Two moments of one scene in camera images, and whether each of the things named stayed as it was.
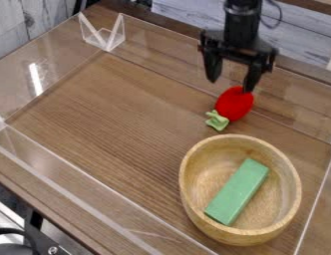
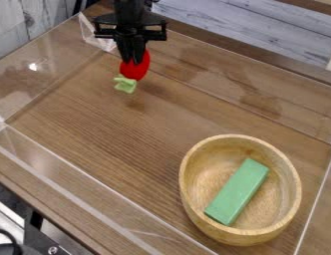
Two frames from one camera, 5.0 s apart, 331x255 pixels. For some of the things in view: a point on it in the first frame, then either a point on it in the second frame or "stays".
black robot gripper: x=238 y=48 to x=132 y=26
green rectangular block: x=237 y=191 stays
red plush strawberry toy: x=233 y=104 to x=134 y=72
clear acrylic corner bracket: x=103 y=38 stays
